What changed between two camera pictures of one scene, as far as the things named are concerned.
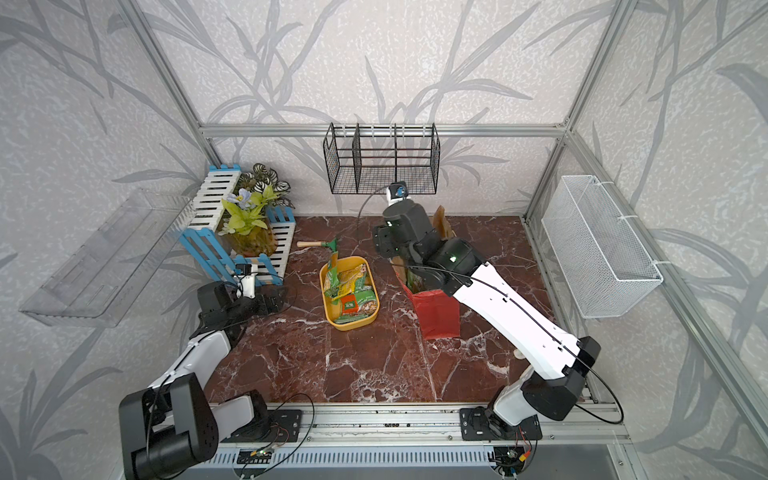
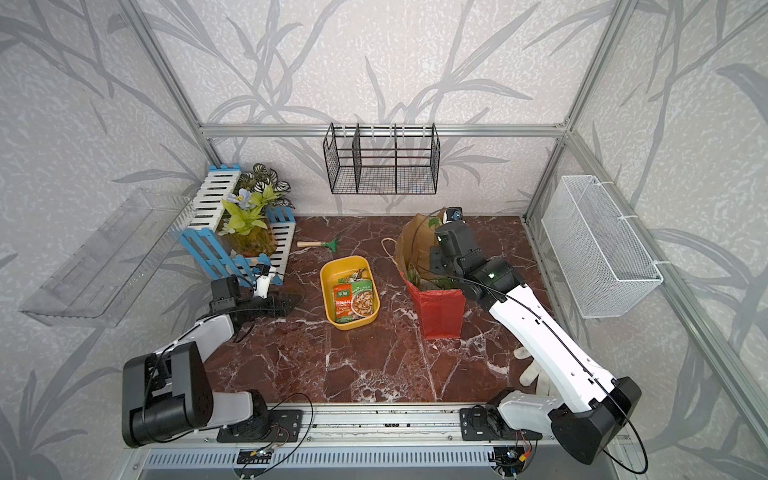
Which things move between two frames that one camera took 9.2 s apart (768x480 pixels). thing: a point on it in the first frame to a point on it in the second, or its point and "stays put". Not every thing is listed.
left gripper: [274, 304] to [281, 303]
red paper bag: [438, 310] stays put
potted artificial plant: [246, 228] stays put
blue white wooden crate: [203, 237] stays put
